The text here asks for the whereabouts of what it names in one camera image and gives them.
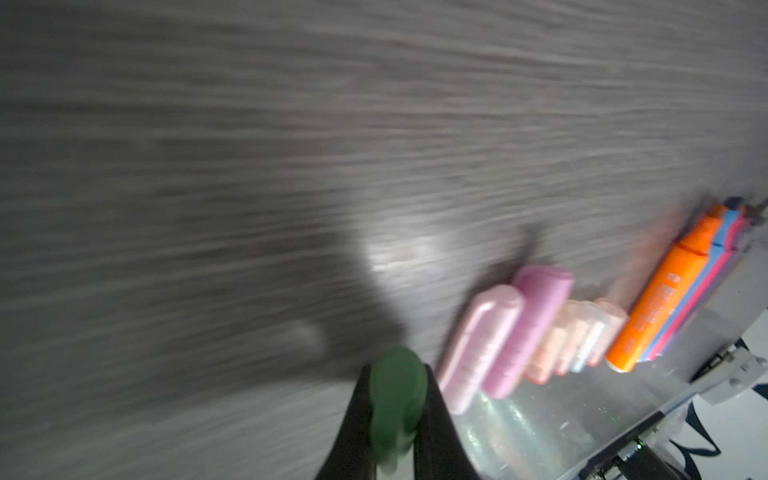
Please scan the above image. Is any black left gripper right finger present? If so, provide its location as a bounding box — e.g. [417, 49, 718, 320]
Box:
[413, 364, 480, 480]

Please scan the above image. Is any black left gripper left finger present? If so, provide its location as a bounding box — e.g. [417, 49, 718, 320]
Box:
[315, 364, 377, 480]

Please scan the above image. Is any green marker cap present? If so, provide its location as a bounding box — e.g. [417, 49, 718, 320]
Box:
[369, 347, 428, 476]

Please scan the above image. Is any light pink marker cap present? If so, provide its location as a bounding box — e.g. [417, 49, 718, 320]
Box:
[437, 285, 525, 415]

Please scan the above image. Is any clear pink pen cap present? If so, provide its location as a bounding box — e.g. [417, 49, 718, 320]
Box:
[553, 300, 595, 376]

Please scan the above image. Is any clear blue pen cap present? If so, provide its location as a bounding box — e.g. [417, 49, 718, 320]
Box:
[570, 302, 608, 373]

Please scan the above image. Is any clear orange pen cap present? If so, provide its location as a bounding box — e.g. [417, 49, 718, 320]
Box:
[587, 298, 628, 367]

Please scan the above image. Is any orange highlighter pen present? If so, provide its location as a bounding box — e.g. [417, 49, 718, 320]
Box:
[605, 205, 727, 373]

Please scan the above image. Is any pink red highlighter pen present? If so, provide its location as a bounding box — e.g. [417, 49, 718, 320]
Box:
[641, 207, 745, 361]

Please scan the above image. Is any blue highlighter pen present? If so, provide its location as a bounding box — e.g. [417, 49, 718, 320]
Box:
[640, 197, 744, 363]

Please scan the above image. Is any purple highlighter pen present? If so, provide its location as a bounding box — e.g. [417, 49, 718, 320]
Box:
[659, 237, 754, 356]

